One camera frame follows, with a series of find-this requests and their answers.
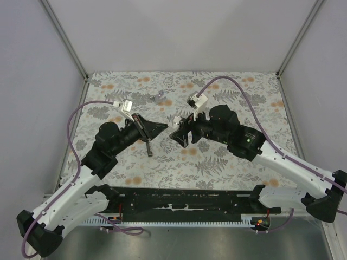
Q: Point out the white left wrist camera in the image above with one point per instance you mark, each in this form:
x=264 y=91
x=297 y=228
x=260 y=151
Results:
x=124 y=108

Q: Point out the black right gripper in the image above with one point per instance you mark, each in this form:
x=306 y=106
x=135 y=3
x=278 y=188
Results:
x=186 y=125

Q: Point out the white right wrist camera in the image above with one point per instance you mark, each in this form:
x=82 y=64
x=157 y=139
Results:
x=198 y=103

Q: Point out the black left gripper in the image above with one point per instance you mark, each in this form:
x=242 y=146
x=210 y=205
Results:
x=143 y=125

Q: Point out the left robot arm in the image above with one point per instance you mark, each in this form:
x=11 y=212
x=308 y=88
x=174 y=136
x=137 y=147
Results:
x=44 y=228

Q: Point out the aluminium frame post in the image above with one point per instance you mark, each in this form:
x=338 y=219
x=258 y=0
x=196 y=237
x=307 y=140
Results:
x=63 y=37
x=309 y=20

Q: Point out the aluminium frame post left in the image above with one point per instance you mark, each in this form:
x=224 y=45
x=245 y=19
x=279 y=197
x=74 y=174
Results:
x=63 y=37

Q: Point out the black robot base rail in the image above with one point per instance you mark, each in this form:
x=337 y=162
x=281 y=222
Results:
x=174 y=205

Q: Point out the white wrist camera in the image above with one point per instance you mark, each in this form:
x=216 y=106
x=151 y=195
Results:
x=124 y=108
x=198 y=103

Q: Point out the white slotted cable duct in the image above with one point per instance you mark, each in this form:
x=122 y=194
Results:
x=245 y=222

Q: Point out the aluminium frame post right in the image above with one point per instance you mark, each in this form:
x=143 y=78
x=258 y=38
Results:
x=309 y=20

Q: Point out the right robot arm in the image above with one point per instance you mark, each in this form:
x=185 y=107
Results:
x=318 y=191

